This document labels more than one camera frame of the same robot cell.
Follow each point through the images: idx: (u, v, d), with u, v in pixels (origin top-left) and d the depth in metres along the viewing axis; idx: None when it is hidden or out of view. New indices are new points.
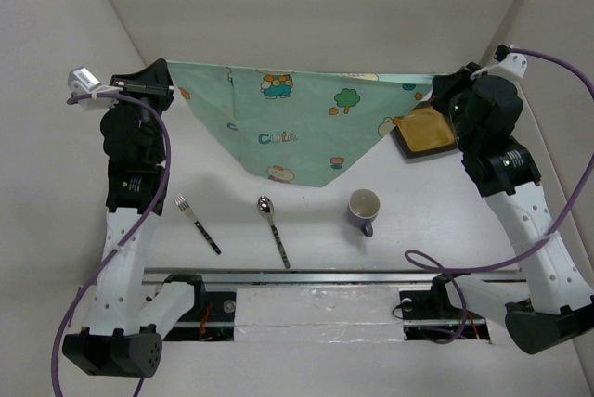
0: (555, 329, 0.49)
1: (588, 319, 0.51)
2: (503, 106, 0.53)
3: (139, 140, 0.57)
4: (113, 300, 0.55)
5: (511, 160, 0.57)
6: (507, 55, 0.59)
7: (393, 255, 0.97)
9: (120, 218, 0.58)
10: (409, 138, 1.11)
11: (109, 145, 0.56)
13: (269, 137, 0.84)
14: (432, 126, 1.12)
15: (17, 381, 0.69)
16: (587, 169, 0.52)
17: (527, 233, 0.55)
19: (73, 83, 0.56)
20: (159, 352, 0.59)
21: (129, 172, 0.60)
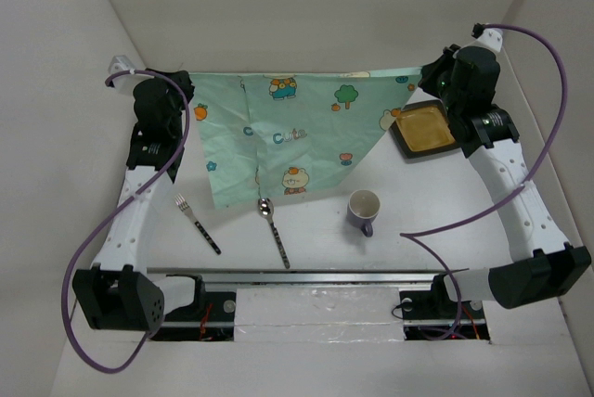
0: (533, 268, 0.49)
1: (559, 264, 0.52)
2: (483, 68, 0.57)
3: (163, 106, 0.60)
4: (124, 240, 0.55)
5: (493, 122, 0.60)
6: (484, 32, 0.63)
7: (393, 256, 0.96)
9: (138, 173, 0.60)
10: (409, 138, 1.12)
11: (136, 106, 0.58)
13: (283, 137, 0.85)
14: (432, 126, 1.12)
15: (17, 382, 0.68)
16: (558, 120, 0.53)
17: (504, 183, 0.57)
19: (114, 64, 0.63)
20: (157, 312, 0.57)
21: (149, 136, 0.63)
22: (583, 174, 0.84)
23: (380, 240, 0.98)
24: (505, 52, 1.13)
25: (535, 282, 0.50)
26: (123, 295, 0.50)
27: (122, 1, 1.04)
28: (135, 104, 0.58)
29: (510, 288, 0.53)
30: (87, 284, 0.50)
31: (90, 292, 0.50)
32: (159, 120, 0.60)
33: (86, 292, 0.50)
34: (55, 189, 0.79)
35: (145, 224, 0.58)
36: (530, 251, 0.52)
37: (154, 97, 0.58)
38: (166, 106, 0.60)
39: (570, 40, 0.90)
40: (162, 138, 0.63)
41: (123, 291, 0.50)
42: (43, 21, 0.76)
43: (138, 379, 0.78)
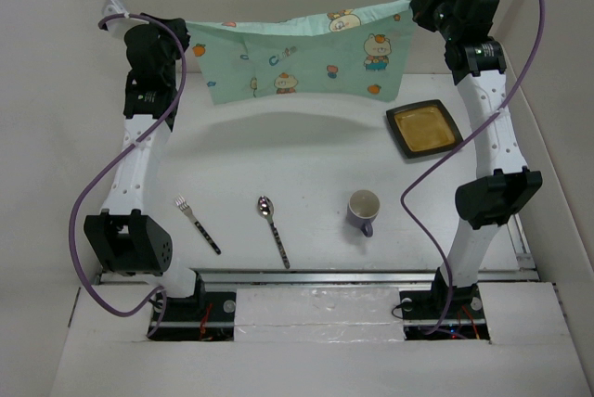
0: (484, 184, 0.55)
1: (518, 181, 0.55)
2: None
3: (158, 52, 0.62)
4: (131, 187, 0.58)
5: (484, 52, 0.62)
6: None
7: (394, 255, 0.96)
9: (136, 122, 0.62)
10: (409, 138, 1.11)
11: (132, 50, 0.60)
13: (277, 57, 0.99)
14: (432, 126, 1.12)
15: (17, 382, 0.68)
16: (536, 46, 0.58)
17: (482, 108, 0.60)
19: (109, 6, 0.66)
20: (167, 253, 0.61)
21: (146, 84, 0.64)
22: (583, 174, 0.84)
23: (380, 240, 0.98)
24: (505, 52, 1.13)
25: (490, 196, 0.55)
26: (134, 234, 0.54)
27: (122, 1, 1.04)
28: (130, 49, 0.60)
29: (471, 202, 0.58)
30: (99, 228, 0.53)
31: (102, 235, 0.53)
32: (153, 67, 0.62)
33: (97, 236, 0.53)
34: (56, 190, 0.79)
35: (149, 172, 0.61)
36: (491, 171, 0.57)
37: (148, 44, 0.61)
38: (161, 53, 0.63)
39: (570, 39, 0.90)
40: (159, 86, 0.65)
41: (134, 232, 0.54)
42: (44, 22, 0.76)
43: (138, 380, 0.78)
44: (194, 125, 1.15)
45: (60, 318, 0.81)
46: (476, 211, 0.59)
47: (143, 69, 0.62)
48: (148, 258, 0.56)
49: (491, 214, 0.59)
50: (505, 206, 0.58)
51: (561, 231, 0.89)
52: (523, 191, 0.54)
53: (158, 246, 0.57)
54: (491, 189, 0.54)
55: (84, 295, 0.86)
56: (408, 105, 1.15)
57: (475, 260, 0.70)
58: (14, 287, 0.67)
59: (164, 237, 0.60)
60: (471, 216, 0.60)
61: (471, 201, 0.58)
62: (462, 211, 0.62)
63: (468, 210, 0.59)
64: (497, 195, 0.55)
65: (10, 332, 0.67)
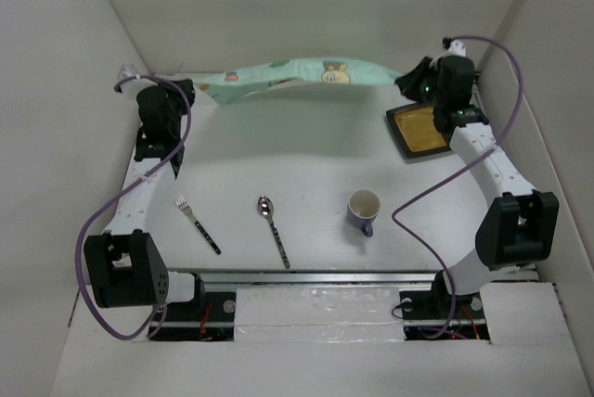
0: (501, 208, 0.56)
1: (535, 202, 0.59)
2: (460, 70, 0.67)
3: (165, 111, 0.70)
4: (135, 212, 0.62)
5: (467, 114, 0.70)
6: (451, 43, 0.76)
7: (393, 256, 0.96)
9: (146, 163, 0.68)
10: (409, 138, 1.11)
11: (142, 109, 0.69)
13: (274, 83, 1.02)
14: (432, 127, 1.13)
15: (17, 382, 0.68)
16: (517, 108, 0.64)
17: (475, 150, 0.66)
19: (122, 73, 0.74)
20: (162, 291, 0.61)
21: (154, 137, 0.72)
22: (583, 174, 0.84)
23: (380, 240, 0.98)
24: (505, 53, 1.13)
25: (513, 220, 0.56)
26: (132, 253, 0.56)
27: (122, 2, 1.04)
28: (140, 107, 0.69)
29: (492, 237, 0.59)
30: (99, 248, 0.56)
31: (100, 254, 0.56)
32: (161, 123, 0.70)
33: (96, 254, 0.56)
34: (56, 190, 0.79)
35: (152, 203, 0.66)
36: (500, 194, 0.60)
37: (156, 104, 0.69)
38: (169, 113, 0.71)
39: (570, 41, 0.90)
40: (165, 138, 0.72)
41: (132, 252, 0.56)
42: (44, 23, 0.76)
43: (138, 381, 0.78)
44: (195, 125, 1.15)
45: (60, 318, 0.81)
46: (507, 249, 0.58)
47: (151, 124, 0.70)
48: (147, 284, 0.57)
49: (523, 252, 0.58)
50: (530, 239, 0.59)
51: (561, 231, 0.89)
52: (541, 211, 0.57)
53: (154, 275, 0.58)
54: (512, 211, 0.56)
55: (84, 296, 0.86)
56: (408, 105, 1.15)
57: (480, 279, 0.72)
58: (14, 288, 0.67)
59: (162, 270, 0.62)
60: (503, 257, 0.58)
61: (497, 237, 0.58)
62: (486, 257, 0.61)
63: (497, 250, 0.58)
64: (518, 218, 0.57)
65: (10, 333, 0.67)
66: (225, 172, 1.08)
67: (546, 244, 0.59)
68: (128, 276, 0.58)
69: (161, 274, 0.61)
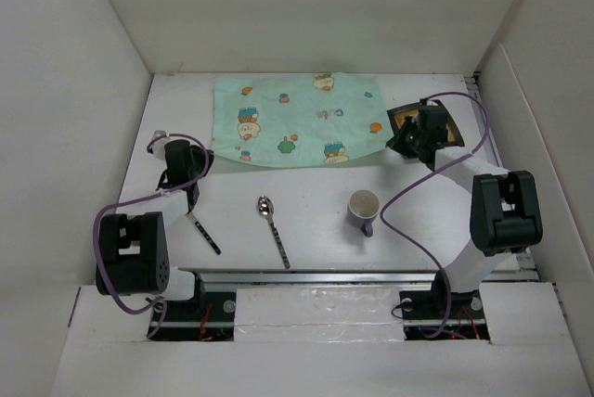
0: (480, 185, 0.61)
1: (511, 180, 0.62)
2: (433, 111, 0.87)
3: (187, 158, 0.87)
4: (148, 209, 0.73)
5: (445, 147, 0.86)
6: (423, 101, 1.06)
7: (393, 256, 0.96)
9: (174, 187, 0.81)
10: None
11: (169, 155, 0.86)
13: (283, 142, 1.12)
14: None
15: (16, 382, 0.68)
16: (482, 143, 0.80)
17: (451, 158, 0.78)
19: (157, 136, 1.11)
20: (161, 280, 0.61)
21: (175, 177, 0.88)
22: (583, 174, 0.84)
23: (380, 240, 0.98)
24: (505, 52, 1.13)
25: (491, 193, 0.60)
26: (143, 224, 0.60)
27: (122, 2, 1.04)
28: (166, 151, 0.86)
29: (481, 221, 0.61)
30: (114, 220, 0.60)
31: (113, 225, 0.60)
32: (184, 164, 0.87)
33: (109, 227, 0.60)
34: (56, 189, 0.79)
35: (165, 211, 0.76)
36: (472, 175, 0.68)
37: (181, 148, 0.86)
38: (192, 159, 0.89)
39: (570, 40, 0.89)
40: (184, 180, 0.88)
41: (145, 224, 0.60)
42: (43, 23, 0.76)
43: (138, 380, 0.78)
44: (195, 125, 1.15)
45: (59, 318, 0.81)
46: (495, 225, 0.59)
47: (175, 166, 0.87)
48: (149, 260, 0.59)
49: (512, 228, 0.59)
50: (518, 217, 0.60)
51: (561, 231, 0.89)
52: (518, 185, 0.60)
53: (158, 255, 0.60)
54: (488, 185, 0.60)
55: (84, 295, 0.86)
56: (408, 105, 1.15)
57: (480, 275, 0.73)
58: (14, 287, 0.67)
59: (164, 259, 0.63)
60: (495, 235, 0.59)
61: (482, 214, 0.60)
62: (480, 244, 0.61)
63: (486, 231, 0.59)
64: (497, 193, 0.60)
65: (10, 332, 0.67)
66: (225, 172, 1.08)
67: (535, 221, 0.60)
68: (132, 256, 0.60)
69: (163, 262, 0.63)
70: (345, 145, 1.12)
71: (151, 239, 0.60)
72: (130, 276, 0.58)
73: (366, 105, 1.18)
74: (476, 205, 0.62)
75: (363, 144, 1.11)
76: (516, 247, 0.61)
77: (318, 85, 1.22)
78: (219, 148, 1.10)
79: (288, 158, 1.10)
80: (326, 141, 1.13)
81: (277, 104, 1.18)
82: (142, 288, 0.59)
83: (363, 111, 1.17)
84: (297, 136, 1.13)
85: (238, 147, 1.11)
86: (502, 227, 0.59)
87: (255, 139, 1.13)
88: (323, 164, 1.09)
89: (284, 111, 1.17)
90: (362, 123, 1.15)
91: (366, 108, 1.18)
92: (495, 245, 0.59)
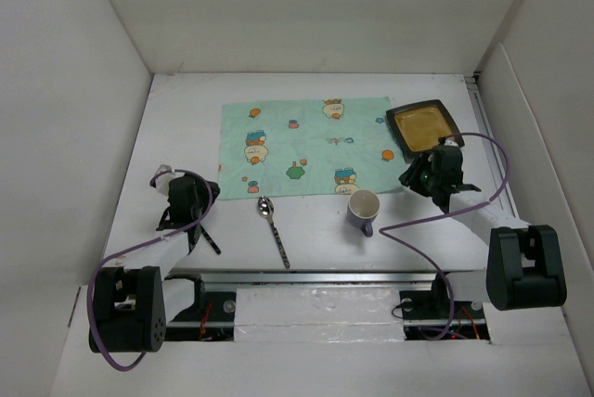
0: (497, 240, 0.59)
1: (536, 236, 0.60)
2: (447, 154, 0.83)
3: (191, 194, 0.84)
4: (148, 260, 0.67)
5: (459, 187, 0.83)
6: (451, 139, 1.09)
7: (395, 259, 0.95)
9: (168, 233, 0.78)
10: (409, 138, 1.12)
11: (172, 193, 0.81)
13: (293, 167, 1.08)
14: (432, 126, 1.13)
15: (17, 381, 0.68)
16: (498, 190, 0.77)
17: (464, 202, 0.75)
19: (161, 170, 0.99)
20: (156, 340, 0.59)
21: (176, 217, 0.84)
22: (583, 175, 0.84)
23: (381, 240, 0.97)
24: (505, 52, 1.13)
25: (510, 249, 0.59)
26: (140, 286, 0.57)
27: (122, 2, 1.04)
28: (171, 189, 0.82)
29: (501, 279, 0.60)
30: (109, 276, 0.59)
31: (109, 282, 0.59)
32: (187, 202, 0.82)
33: (107, 284, 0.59)
34: (55, 190, 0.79)
35: (168, 258, 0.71)
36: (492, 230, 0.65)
37: (186, 186, 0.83)
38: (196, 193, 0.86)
39: (570, 40, 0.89)
40: (186, 219, 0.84)
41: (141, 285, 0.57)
42: (44, 23, 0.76)
43: (137, 380, 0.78)
44: (194, 125, 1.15)
45: (60, 317, 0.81)
46: (514, 285, 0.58)
47: (177, 205, 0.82)
48: (145, 319, 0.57)
49: (535, 290, 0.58)
50: (539, 276, 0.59)
51: (560, 231, 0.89)
52: (540, 241, 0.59)
53: (155, 313, 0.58)
54: (509, 241, 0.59)
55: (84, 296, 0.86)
56: (408, 105, 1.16)
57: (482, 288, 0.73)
58: (13, 287, 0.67)
59: (162, 316, 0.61)
60: (514, 295, 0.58)
61: (500, 273, 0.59)
62: (497, 299, 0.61)
63: (506, 289, 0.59)
64: (517, 248, 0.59)
65: (11, 331, 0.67)
66: (228, 183, 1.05)
67: (559, 280, 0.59)
68: (130, 314, 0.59)
69: (161, 318, 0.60)
70: (356, 171, 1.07)
71: (147, 301, 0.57)
72: (123, 337, 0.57)
73: (374, 130, 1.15)
74: (495, 261, 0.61)
75: (374, 171, 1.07)
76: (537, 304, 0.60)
77: (327, 111, 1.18)
78: (225, 181, 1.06)
79: (297, 185, 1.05)
80: (335, 166, 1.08)
81: (286, 130, 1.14)
82: (136, 347, 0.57)
83: (374, 137, 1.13)
84: (306, 161, 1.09)
85: (245, 176, 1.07)
86: (522, 286, 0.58)
87: (264, 163, 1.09)
88: (333, 191, 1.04)
89: (293, 135, 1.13)
90: (373, 150, 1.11)
91: (375, 133, 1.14)
92: (513, 305, 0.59)
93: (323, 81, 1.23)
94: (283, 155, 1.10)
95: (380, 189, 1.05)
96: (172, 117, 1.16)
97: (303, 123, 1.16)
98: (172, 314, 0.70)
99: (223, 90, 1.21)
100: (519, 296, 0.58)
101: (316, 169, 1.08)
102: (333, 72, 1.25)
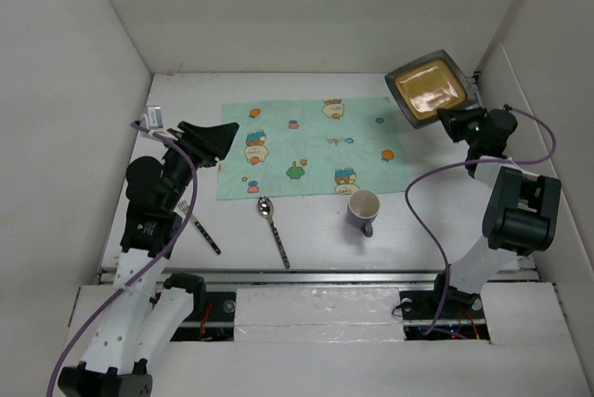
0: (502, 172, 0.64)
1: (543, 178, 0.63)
2: (498, 122, 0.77)
3: (157, 186, 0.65)
4: (111, 339, 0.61)
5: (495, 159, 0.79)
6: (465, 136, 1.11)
7: (437, 224, 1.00)
9: (130, 260, 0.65)
10: (415, 103, 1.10)
11: (131, 190, 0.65)
13: (293, 167, 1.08)
14: (439, 86, 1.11)
15: (17, 381, 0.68)
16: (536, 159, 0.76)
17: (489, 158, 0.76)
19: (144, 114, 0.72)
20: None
21: (146, 214, 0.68)
22: (583, 175, 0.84)
23: (428, 208, 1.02)
24: (505, 52, 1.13)
25: (509, 188, 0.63)
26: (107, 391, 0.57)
27: (122, 3, 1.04)
28: (128, 189, 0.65)
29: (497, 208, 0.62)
30: (72, 382, 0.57)
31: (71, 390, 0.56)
32: (152, 202, 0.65)
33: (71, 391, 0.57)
34: (56, 190, 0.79)
35: (134, 317, 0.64)
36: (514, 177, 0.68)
37: (147, 183, 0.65)
38: (170, 180, 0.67)
39: (570, 40, 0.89)
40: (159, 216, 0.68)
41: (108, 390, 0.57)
42: (44, 24, 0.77)
43: None
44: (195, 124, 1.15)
45: (60, 317, 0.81)
46: (506, 214, 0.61)
47: (142, 204, 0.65)
48: None
49: (524, 225, 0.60)
50: (532, 216, 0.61)
51: (560, 231, 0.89)
52: (543, 190, 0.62)
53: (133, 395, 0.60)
54: (512, 178, 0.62)
55: (83, 296, 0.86)
56: (409, 67, 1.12)
57: (484, 271, 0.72)
58: (13, 287, 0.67)
59: (146, 380, 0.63)
60: (502, 224, 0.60)
61: (497, 204, 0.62)
62: (487, 230, 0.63)
63: (496, 217, 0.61)
64: (515, 190, 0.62)
65: (10, 331, 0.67)
66: (228, 184, 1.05)
67: (549, 224, 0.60)
68: None
69: (143, 385, 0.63)
70: (355, 171, 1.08)
71: None
72: None
73: (375, 130, 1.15)
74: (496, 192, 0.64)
75: (373, 172, 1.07)
76: (522, 245, 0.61)
77: (327, 111, 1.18)
78: (225, 182, 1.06)
79: (297, 184, 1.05)
80: (335, 166, 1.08)
81: (285, 130, 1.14)
82: None
83: (375, 137, 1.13)
84: (306, 161, 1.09)
85: (245, 176, 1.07)
86: (517, 216, 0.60)
87: (264, 163, 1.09)
88: (333, 191, 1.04)
89: (293, 135, 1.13)
90: (373, 149, 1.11)
91: (375, 133, 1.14)
92: (498, 235, 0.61)
93: (324, 81, 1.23)
94: (283, 155, 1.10)
95: (380, 189, 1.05)
96: (172, 117, 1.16)
97: (303, 122, 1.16)
98: (166, 341, 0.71)
99: (223, 90, 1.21)
100: (512, 224, 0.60)
101: (316, 169, 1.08)
102: (334, 72, 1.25)
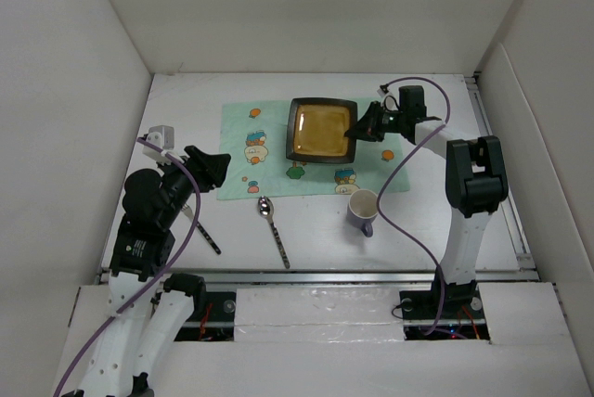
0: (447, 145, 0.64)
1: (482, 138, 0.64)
2: (412, 90, 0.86)
3: (154, 199, 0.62)
4: (108, 367, 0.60)
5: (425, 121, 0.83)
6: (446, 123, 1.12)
7: (436, 225, 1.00)
9: (121, 286, 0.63)
10: (326, 149, 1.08)
11: (127, 201, 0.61)
13: (293, 167, 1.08)
14: (323, 125, 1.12)
15: (17, 380, 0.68)
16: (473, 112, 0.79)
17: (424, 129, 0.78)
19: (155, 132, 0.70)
20: None
21: (137, 233, 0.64)
22: (583, 175, 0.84)
23: (427, 208, 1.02)
24: (505, 52, 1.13)
25: (461, 156, 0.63)
26: None
27: (122, 2, 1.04)
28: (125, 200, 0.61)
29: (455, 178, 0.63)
30: None
31: None
32: (148, 214, 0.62)
33: None
34: (56, 190, 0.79)
35: (130, 342, 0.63)
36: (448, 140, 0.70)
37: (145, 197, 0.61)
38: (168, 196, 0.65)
39: (570, 39, 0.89)
40: (150, 233, 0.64)
41: None
42: (44, 23, 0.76)
43: None
44: (195, 124, 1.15)
45: (60, 317, 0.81)
46: (466, 185, 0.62)
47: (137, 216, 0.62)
48: None
49: (482, 186, 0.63)
50: (486, 177, 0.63)
51: (561, 231, 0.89)
52: (487, 149, 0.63)
53: None
54: (459, 149, 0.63)
55: (83, 297, 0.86)
56: (290, 122, 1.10)
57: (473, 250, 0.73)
58: (13, 287, 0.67)
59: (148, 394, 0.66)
60: (465, 193, 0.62)
61: (455, 176, 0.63)
62: (454, 201, 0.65)
63: (458, 189, 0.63)
64: (467, 155, 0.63)
65: (10, 330, 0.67)
66: (228, 184, 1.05)
67: (501, 176, 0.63)
68: None
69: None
70: (355, 171, 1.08)
71: None
72: None
73: None
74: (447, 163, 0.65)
75: (373, 172, 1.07)
76: (487, 203, 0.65)
77: None
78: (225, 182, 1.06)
79: (297, 184, 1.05)
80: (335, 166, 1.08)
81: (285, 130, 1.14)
82: None
83: None
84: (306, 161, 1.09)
85: (244, 176, 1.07)
86: (471, 181, 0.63)
87: (263, 163, 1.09)
88: (333, 191, 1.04)
89: None
90: (373, 149, 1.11)
91: None
92: (466, 203, 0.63)
93: (325, 81, 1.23)
94: (283, 154, 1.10)
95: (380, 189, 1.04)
96: (172, 117, 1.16)
97: None
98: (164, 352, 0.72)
99: (223, 89, 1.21)
100: (471, 188, 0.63)
101: (316, 169, 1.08)
102: (334, 72, 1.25)
